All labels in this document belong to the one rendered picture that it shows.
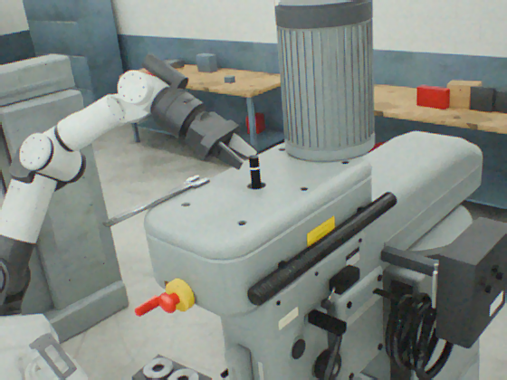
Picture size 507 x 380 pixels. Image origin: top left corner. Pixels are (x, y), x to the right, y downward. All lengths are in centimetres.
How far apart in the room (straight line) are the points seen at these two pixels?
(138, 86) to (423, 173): 77
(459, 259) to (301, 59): 50
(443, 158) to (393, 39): 420
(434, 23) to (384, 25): 50
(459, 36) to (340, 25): 436
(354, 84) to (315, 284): 41
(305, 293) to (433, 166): 59
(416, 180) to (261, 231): 62
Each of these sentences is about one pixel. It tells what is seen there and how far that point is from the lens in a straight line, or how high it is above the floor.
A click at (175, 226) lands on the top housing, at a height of 189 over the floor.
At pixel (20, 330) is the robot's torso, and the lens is 130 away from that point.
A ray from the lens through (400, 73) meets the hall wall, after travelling 581.
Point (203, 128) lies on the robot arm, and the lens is 113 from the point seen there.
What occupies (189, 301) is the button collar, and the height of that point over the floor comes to 176.
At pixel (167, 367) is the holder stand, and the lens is 184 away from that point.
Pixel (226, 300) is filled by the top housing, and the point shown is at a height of 178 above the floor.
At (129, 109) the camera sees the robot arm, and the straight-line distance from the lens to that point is 128.
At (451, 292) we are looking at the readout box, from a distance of 126.
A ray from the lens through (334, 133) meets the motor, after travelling 123.
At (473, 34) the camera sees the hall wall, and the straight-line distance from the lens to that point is 546.
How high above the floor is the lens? 235
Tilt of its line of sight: 24 degrees down
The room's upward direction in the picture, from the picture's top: 6 degrees counter-clockwise
